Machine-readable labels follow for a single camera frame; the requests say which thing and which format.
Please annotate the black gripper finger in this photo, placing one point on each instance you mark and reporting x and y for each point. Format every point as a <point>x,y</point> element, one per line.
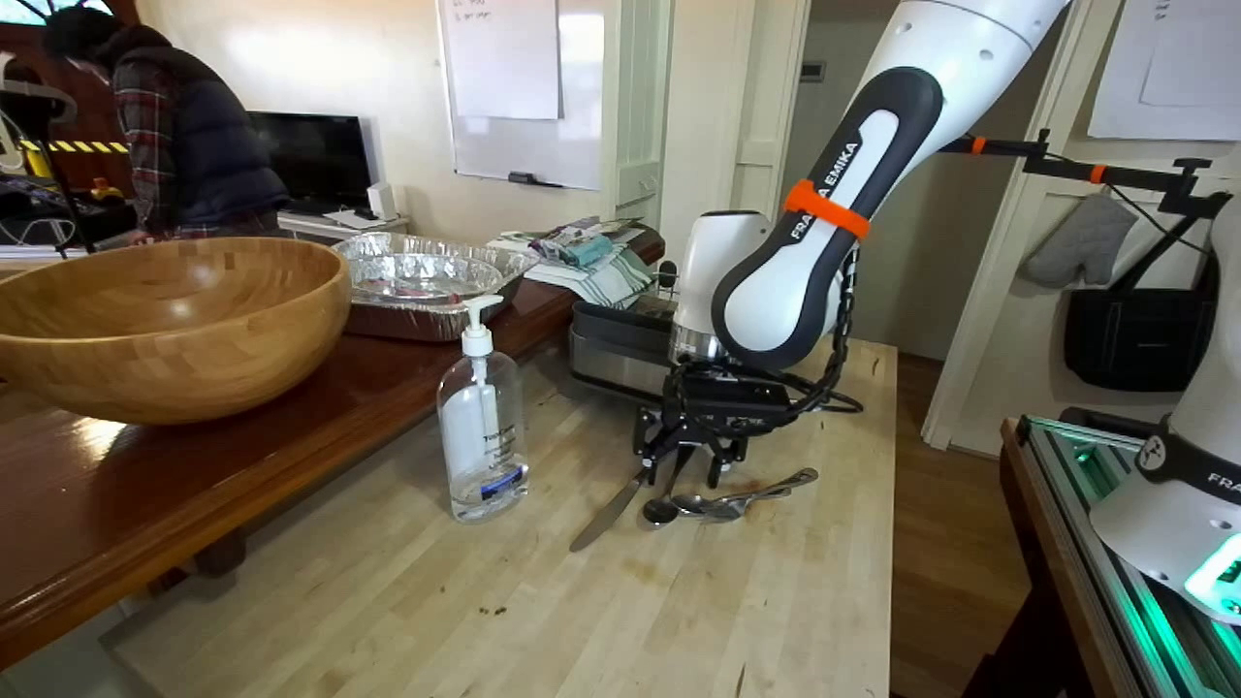
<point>665,469</point>
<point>721,460</point>

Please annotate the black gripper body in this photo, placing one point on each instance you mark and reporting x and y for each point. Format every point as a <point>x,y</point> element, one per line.
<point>710,403</point>

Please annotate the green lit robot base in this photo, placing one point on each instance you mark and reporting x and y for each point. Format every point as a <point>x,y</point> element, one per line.
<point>1144,575</point>

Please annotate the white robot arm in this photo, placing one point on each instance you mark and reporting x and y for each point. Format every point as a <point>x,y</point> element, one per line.
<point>763,312</point>

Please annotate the silver small spoon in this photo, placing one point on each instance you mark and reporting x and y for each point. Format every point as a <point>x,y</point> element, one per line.
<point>720,507</point>

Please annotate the silver table knife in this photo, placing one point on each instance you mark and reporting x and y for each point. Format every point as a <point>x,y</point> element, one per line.
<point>605,516</point>

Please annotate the grey dish rack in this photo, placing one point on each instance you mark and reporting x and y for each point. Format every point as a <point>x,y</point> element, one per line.
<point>621,331</point>

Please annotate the striped folded towel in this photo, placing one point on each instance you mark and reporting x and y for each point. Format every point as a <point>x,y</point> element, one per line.
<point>586,256</point>

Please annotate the clear hand sanitizer bottle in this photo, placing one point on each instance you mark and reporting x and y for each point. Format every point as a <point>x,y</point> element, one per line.
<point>482,423</point>

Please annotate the aluminium foil tray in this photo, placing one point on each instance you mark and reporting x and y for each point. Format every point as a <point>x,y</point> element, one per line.
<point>416,287</point>

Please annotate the grey oven mitt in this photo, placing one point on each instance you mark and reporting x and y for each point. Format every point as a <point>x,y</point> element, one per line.
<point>1082,247</point>

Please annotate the black hanging bag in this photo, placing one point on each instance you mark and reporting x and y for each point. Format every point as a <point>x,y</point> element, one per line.
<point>1140,338</point>

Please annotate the black monitor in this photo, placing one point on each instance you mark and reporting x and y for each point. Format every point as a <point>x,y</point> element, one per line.
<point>319,159</point>

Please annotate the large wooden bowl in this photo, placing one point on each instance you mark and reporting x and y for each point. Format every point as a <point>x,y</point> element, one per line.
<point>180,331</point>

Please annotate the person in dark vest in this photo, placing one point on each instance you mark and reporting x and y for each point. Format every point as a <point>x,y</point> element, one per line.
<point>190,151</point>

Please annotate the dark wooden side table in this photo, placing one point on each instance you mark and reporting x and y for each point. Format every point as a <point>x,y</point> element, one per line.
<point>304,538</point>

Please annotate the white wall whiteboard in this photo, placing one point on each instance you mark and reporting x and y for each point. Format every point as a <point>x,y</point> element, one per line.
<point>524,88</point>

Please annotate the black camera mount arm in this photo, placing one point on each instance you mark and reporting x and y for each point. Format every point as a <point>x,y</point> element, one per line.
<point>1178,191</point>

